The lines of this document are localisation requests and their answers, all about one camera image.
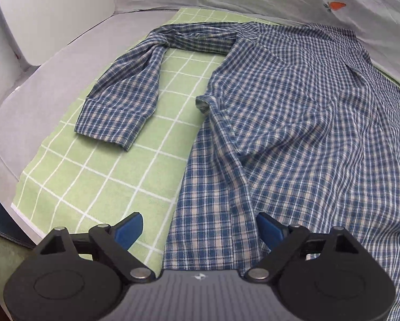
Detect blue plaid shirt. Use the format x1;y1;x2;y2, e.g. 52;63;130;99
74;22;400;321

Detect green grid mat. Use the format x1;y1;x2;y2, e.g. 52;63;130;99
11;7;400;271

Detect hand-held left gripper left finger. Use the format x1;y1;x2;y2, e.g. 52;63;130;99
33;212;157;281

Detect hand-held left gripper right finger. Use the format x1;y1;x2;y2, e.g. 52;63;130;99
243;212;369;281

